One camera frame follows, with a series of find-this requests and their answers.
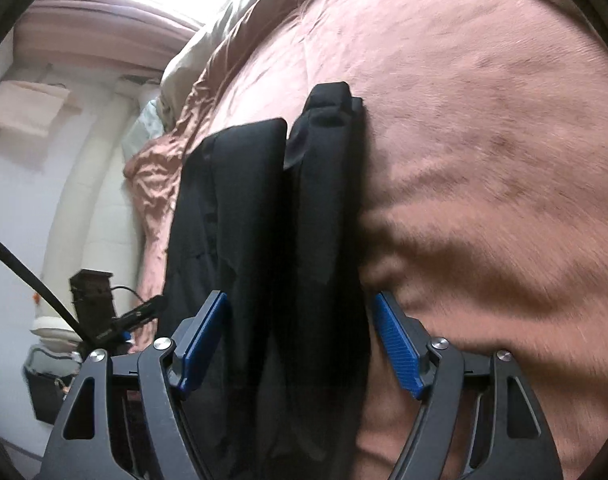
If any pink curtain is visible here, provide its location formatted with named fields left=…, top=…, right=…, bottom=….
left=13, top=0, right=200, bottom=78

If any brown satin duvet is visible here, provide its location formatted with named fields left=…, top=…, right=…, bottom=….
left=125, top=0, right=608, bottom=479

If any black cable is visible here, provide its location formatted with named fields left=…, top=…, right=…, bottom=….
left=0, top=228, right=92, bottom=348

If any black polo shirt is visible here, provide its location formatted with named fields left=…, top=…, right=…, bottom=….
left=159, top=82, right=370, bottom=479

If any beige pillow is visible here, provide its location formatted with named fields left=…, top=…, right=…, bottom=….
left=158, top=0, right=345, bottom=131

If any black waste bin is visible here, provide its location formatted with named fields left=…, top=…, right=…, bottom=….
left=23, top=344, right=81, bottom=425

